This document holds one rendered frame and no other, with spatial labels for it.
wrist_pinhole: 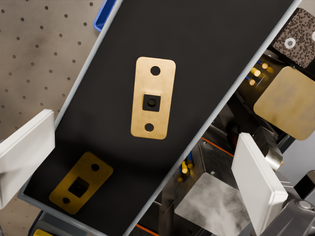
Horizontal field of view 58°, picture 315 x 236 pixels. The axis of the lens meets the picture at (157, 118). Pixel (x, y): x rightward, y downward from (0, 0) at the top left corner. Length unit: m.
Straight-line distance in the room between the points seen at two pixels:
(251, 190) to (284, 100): 0.24
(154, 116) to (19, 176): 0.16
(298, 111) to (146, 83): 0.22
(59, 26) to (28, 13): 0.08
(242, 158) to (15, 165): 0.13
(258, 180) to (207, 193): 0.24
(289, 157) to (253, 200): 0.37
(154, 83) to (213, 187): 0.18
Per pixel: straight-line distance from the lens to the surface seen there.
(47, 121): 0.20
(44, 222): 0.43
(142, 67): 0.28
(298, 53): 0.37
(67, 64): 0.80
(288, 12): 0.29
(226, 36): 0.28
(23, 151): 0.17
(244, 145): 0.19
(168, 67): 0.28
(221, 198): 0.41
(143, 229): 0.67
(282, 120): 0.41
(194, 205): 0.41
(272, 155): 0.40
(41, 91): 0.84
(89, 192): 0.35
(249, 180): 0.18
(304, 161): 0.55
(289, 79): 0.40
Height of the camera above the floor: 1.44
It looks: 69 degrees down
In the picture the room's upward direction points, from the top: 173 degrees counter-clockwise
